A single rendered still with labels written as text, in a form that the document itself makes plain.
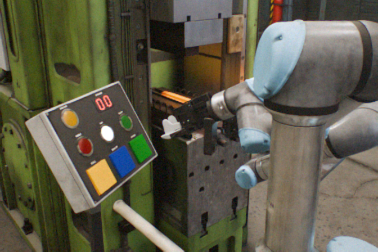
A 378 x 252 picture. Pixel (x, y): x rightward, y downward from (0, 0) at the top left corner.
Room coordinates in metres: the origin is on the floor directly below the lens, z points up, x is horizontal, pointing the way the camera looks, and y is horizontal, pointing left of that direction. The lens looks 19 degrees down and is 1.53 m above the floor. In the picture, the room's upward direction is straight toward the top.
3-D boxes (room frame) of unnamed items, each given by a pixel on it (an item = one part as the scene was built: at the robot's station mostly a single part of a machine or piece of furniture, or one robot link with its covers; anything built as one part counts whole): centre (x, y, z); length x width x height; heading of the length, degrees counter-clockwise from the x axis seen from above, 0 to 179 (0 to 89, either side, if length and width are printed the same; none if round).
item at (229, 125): (1.40, -0.19, 0.98); 0.12 x 0.08 x 0.09; 40
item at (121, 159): (1.03, 0.20, 1.01); 0.07 x 0.05 x 0.07; 155
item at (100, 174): (0.94, 0.24, 1.01); 0.07 x 0.05 x 0.07; 155
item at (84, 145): (0.96, 0.28, 1.09); 0.05 x 0.03 x 0.04; 130
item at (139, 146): (1.12, 0.16, 1.01); 0.07 x 0.05 x 0.07; 155
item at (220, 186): (1.71, 0.04, 0.69); 0.56 x 0.38 x 0.45; 40
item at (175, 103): (1.67, 0.08, 0.96); 0.42 x 0.20 x 0.09; 40
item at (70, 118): (0.98, 0.32, 1.16); 0.05 x 0.03 x 0.04; 130
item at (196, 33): (1.67, 0.08, 1.32); 0.42 x 0.20 x 0.10; 40
